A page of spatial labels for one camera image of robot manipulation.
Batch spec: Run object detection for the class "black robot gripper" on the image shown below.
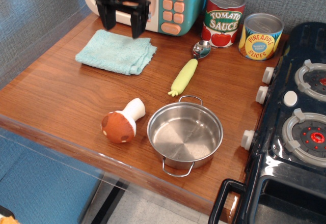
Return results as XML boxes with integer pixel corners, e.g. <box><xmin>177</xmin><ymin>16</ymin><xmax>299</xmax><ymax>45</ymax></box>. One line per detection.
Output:
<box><xmin>96</xmin><ymin>0</ymin><xmax>151</xmax><ymax>39</ymax></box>

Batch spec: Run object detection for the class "light blue cloth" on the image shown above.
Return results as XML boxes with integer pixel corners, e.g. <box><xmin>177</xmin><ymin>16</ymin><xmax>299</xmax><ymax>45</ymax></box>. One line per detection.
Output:
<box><xmin>75</xmin><ymin>30</ymin><xmax>157</xmax><ymax>75</ymax></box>

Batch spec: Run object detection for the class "toy microwave teal and cream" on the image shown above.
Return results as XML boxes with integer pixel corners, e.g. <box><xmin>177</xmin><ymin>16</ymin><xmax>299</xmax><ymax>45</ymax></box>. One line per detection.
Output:
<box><xmin>85</xmin><ymin>0</ymin><xmax>206</xmax><ymax>36</ymax></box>

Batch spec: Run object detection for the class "tomato sauce can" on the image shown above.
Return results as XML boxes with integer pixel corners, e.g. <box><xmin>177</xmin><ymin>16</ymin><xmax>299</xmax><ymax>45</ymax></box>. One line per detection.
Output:
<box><xmin>201</xmin><ymin>0</ymin><xmax>246</xmax><ymax>48</ymax></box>

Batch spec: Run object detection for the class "plush brown mushroom toy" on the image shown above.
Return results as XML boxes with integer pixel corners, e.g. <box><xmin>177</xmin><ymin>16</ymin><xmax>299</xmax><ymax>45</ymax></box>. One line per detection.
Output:
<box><xmin>101</xmin><ymin>98</ymin><xmax>146</xmax><ymax>144</ymax></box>

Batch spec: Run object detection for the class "stainless steel pot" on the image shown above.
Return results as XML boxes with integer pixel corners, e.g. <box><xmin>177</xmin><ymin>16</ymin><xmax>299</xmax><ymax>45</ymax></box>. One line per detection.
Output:
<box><xmin>147</xmin><ymin>96</ymin><xmax>224</xmax><ymax>177</ymax></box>

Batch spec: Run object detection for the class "pineapple slices can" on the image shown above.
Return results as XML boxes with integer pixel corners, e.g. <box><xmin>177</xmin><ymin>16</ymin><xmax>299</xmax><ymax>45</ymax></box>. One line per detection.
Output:
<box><xmin>238</xmin><ymin>13</ymin><xmax>284</xmax><ymax>61</ymax></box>

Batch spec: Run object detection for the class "black toy stove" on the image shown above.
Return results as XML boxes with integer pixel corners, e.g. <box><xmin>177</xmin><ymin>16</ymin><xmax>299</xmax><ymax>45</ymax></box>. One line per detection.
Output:
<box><xmin>209</xmin><ymin>22</ymin><xmax>325</xmax><ymax>223</ymax></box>

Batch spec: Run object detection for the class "spoon with green handle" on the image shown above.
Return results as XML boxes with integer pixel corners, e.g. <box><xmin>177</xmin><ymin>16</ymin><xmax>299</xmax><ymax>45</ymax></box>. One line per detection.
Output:
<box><xmin>168</xmin><ymin>40</ymin><xmax>211</xmax><ymax>97</ymax></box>

